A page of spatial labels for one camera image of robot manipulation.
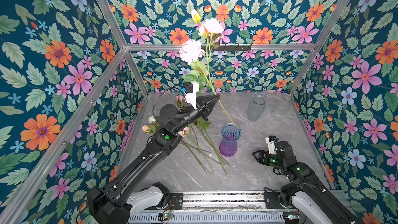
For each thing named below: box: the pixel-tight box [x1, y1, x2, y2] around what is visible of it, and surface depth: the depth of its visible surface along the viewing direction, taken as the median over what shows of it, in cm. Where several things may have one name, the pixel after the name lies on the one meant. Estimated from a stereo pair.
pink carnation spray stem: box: [179, 9, 240, 131], surface depth 48 cm
